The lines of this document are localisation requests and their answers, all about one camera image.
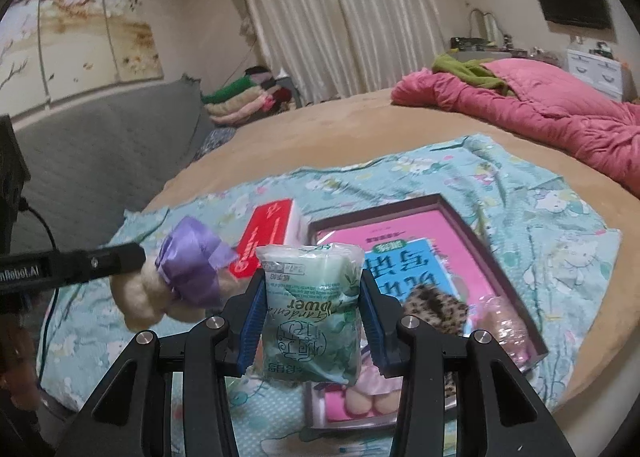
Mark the plastic bag with pink puff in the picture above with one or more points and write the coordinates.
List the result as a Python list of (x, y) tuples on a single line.
[(500, 332)]

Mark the leopard print scrunchie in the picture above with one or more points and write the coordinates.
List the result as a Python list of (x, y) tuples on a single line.
[(435, 304)]

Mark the pile of folded clothes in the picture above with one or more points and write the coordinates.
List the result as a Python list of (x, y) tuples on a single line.
[(235, 107)]

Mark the blue cartoon cat printed blanket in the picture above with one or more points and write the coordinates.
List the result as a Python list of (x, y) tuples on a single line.
[(450, 172)]

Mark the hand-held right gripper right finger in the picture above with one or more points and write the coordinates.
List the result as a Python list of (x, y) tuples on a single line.
[(372, 332)]

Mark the dark floral pillow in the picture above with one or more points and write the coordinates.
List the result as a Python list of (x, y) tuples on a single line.
[(215, 142)]

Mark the dark cardboard box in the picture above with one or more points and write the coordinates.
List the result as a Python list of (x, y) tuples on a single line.
[(507, 289)]

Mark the white drawer cabinet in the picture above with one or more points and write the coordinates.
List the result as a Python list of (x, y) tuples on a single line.
[(595, 74)]

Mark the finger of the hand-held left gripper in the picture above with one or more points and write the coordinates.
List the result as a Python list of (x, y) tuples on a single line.
[(100, 262)]

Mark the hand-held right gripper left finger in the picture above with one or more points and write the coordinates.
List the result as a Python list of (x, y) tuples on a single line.
[(252, 327)]

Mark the black bag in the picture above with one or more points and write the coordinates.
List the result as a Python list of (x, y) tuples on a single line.
[(467, 43)]

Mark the green tissue packet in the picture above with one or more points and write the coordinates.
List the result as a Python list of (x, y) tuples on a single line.
[(305, 317)]

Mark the white curtain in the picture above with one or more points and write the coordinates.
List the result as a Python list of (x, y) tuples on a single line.
[(340, 12)]

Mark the person's left hand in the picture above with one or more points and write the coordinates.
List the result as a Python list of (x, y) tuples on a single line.
[(17, 362)]

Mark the floral wall painting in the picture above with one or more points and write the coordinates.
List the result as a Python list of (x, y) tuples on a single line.
[(75, 37)]

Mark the plush bear with purple bow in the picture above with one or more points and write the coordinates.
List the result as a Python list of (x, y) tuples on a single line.
[(187, 262)]

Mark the pink book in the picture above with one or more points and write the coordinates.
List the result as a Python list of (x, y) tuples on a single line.
[(400, 232)]

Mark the red tissue pack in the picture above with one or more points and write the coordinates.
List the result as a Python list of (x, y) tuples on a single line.
[(270, 227)]

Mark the plush bear with pink bow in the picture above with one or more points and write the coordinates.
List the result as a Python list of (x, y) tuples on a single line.
[(362, 402)]

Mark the pink quilt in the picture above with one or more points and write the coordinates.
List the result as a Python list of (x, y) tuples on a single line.
[(550, 122)]

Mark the green cloth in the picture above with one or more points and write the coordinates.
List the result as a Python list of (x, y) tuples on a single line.
[(465, 69)]

